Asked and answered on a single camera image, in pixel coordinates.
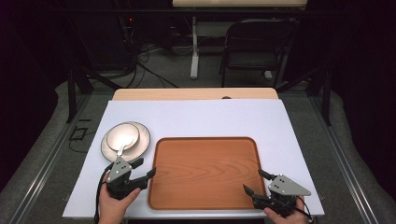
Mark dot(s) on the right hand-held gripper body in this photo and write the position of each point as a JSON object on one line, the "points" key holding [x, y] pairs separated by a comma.
{"points": [[286, 186]]}

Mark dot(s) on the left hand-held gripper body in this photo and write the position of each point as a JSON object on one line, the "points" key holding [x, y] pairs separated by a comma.
{"points": [[120, 174]]}

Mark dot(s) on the white spoon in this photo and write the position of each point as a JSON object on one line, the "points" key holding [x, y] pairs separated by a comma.
{"points": [[121, 150]]}

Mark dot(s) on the large cream plate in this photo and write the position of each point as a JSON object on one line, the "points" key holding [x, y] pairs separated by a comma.
{"points": [[143, 140]]}

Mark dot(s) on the small cream bowl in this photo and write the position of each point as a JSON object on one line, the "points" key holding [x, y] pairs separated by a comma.
{"points": [[123, 135]]}

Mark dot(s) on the brown wooden tray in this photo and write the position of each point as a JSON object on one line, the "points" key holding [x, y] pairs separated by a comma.
{"points": [[202, 174]]}

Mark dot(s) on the person's right hand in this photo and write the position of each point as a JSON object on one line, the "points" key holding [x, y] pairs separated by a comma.
{"points": [[289, 219]]}

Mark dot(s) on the person's left hand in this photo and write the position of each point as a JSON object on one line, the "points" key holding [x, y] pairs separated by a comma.
{"points": [[112, 208]]}

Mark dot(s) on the white table sheet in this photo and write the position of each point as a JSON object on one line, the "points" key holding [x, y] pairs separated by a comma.
{"points": [[202, 118]]}

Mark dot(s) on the light wooden table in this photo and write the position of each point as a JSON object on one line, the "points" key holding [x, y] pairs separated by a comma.
{"points": [[186, 93]]}

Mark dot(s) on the black metal stand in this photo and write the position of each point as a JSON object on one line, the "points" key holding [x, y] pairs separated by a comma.
{"points": [[72, 93], [326, 99]]}

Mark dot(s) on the small white floor block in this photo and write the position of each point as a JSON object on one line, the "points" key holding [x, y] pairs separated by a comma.
{"points": [[268, 75]]}

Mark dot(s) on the white desk leg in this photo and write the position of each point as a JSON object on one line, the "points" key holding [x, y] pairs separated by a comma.
{"points": [[194, 62]]}

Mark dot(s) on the black folding chair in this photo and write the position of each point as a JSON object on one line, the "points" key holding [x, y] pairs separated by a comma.
{"points": [[258, 31]]}

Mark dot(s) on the black square floor frame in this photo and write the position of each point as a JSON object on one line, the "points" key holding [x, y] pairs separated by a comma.
{"points": [[77, 133]]}

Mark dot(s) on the aluminium floor rail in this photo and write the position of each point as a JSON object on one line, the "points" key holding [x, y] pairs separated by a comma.
{"points": [[345, 161], [49, 158]]}

